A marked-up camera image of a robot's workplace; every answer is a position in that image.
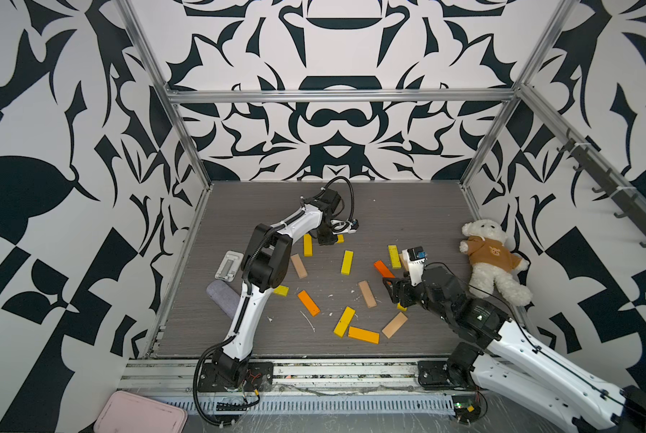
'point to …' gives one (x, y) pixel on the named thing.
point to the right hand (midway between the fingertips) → (390, 274)
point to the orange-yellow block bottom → (363, 335)
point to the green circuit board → (466, 408)
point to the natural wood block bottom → (394, 325)
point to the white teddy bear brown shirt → (492, 264)
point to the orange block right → (383, 270)
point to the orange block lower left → (307, 300)
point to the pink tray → (124, 412)
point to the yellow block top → (341, 238)
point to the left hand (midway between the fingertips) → (326, 230)
